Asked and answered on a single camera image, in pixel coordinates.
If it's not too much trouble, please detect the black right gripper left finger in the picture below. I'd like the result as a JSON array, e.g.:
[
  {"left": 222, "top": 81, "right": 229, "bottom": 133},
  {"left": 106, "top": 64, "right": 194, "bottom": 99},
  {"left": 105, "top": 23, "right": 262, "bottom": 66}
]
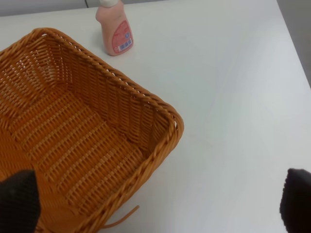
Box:
[{"left": 0, "top": 170, "right": 40, "bottom": 233}]

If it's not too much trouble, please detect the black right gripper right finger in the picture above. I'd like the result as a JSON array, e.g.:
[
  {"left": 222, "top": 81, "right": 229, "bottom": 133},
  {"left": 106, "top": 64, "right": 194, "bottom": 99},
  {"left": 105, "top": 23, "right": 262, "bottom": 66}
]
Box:
[{"left": 279, "top": 168, "right": 311, "bottom": 233}]

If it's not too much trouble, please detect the pink bottle with white cap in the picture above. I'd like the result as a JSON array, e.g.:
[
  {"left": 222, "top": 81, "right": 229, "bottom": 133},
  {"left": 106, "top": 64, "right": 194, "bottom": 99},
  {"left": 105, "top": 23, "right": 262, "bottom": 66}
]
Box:
[{"left": 96, "top": 0, "right": 134, "bottom": 56}]

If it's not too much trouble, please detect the orange woven basket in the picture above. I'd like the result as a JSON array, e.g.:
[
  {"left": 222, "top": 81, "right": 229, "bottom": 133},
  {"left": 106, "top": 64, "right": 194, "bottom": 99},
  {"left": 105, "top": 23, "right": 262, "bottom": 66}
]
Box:
[{"left": 0, "top": 28, "right": 184, "bottom": 233}]

